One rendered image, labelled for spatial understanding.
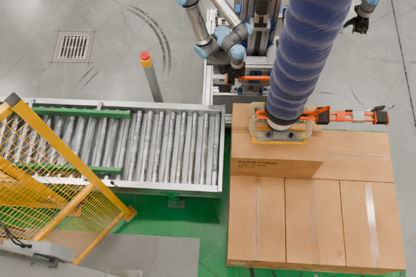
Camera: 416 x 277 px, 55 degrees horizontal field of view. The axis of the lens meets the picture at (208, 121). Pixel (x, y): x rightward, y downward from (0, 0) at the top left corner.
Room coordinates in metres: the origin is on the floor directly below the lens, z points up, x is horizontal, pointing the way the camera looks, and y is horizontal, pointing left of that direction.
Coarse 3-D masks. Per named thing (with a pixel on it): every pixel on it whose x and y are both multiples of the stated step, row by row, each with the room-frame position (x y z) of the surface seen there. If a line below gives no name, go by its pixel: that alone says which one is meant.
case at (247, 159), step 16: (240, 112) 1.18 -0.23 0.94; (240, 128) 1.06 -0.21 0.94; (256, 128) 1.05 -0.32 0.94; (304, 128) 1.03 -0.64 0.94; (320, 128) 1.02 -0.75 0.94; (240, 144) 0.94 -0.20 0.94; (256, 144) 0.94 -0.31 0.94; (272, 144) 0.93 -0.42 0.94; (320, 144) 0.91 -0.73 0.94; (240, 160) 0.85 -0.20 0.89; (256, 160) 0.84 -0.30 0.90; (272, 160) 0.83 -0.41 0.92; (288, 160) 0.81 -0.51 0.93; (304, 160) 0.80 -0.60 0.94; (320, 160) 0.80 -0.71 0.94; (272, 176) 0.82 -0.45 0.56; (288, 176) 0.81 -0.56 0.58; (304, 176) 0.80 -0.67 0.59
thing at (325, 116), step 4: (316, 108) 1.04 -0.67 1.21; (320, 108) 1.04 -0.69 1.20; (324, 112) 1.02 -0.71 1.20; (328, 112) 1.02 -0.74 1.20; (316, 116) 0.99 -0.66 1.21; (320, 116) 0.99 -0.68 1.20; (324, 116) 0.99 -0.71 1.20; (328, 116) 0.99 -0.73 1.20; (316, 120) 0.97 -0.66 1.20; (320, 120) 0.97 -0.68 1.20; (324, 120) 0.97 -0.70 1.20; (328, 120) 0.96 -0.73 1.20; (316, 124) 0.96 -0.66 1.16; (320, 124) 0.95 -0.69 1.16; (324, 124) 0.95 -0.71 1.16
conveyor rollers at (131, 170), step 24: (48, 120) 1.41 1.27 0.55; (72, 120) 1.40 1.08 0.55; (96, 120) 1.39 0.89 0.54; (192, 120) 1.33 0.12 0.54; (216, 120) 1.31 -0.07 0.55; (0, 144) 1.24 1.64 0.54; (24, 144) 1.23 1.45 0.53; (144, 144) 1.15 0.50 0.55; (168, 144) 1.14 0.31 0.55; (192, 144) 1.12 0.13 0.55; (216, 144) 1.11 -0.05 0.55; (144, 168) 0.95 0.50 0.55; (168, 168) 0.94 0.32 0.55; (192, 168) 0.93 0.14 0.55; (216, 168) 0.92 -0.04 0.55
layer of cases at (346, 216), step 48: (336, 144) 1.04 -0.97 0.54; (384, 144) 1.02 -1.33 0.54; (240, 192) 0.72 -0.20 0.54; (288, 192) 0.70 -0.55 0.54; (336, 192) 0.67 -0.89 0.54; (384, 192) 0.65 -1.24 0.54; (240, 240) 0.39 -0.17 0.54; (288, 240) 0.37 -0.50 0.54; (336, 240) 0.34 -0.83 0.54; (384, 240) 0.32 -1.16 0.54
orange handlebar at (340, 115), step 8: (256, 112) 1.05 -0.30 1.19; (264, 112) 1.05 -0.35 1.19; (304, 112) 1.03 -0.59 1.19; (312, 112) 1.03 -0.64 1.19; (336, 112) 1.02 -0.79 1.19; (344, 112) 1.01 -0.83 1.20; (312, 120) 0.98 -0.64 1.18; (336, 120) 0.97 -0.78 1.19; (344, 120) 0.96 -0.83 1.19; (352, 120) 0.96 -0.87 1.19; (368, 120) 0.95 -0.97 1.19
